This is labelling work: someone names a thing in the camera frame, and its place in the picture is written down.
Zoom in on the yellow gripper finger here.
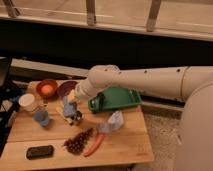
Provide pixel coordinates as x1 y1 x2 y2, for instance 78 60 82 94
67 90 77 103

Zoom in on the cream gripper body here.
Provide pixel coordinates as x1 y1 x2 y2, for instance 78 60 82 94
75 79 97 99

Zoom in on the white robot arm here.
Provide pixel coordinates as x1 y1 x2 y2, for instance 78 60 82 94
68 65 213 171

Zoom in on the small metal cup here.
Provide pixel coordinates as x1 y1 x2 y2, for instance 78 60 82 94
71 111 83 125

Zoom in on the blue plastic cup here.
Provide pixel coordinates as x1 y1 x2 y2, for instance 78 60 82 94
34 111 50 126

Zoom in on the white plastic cup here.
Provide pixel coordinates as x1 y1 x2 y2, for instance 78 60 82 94
18 93 37 112

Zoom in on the purple bowl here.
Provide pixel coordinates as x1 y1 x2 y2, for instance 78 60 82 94
57 81 77 98

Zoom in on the yellow banana toy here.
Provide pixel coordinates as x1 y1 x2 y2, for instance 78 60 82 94
56 106 72 124

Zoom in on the black object in tray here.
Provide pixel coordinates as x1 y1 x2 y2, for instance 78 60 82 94
91 93 105 113

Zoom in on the orange ball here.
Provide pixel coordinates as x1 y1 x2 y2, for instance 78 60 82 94
41 85 53 95

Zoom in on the orange bowl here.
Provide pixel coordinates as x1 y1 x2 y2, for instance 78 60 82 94
36 79 58 98

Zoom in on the green plastic tray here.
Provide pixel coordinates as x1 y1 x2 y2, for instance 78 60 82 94
88 87 141 113

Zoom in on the wooden board table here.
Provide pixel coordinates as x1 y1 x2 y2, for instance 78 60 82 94
0 79 155 171

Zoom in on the crumpled light blue cloth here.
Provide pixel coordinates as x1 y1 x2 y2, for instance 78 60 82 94
97 111 124 133

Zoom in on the brown grape bunch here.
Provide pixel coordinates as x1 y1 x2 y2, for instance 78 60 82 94
64 128 93 155

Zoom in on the orange carrot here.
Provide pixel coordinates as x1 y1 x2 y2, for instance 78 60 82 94
84 134 105 157

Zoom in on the black rectangular block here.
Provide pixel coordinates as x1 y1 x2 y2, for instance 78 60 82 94
26 145 54 160

